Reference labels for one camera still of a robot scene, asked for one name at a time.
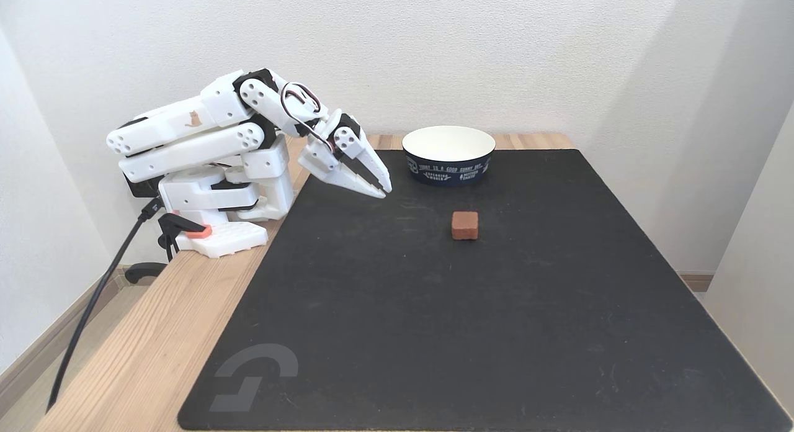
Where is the black power cable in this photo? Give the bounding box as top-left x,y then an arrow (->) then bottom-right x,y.
47,196 -> 164,413

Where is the red black servo wire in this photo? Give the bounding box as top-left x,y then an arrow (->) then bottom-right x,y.
280,82 -> 336,153

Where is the black power adapter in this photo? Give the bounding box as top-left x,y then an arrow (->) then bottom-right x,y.
123,173 -> 162,199

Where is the navy paper bowl white inside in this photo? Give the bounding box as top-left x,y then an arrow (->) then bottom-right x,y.
402,126 -> 496,186

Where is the black desk mat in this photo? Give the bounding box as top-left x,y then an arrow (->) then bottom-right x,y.
177,148 -> 793,431

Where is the brown cube toy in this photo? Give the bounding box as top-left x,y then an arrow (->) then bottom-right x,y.
451,211 -> 480,241

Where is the black clamp orange pad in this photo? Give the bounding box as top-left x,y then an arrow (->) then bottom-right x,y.
124,213 -> 213,285

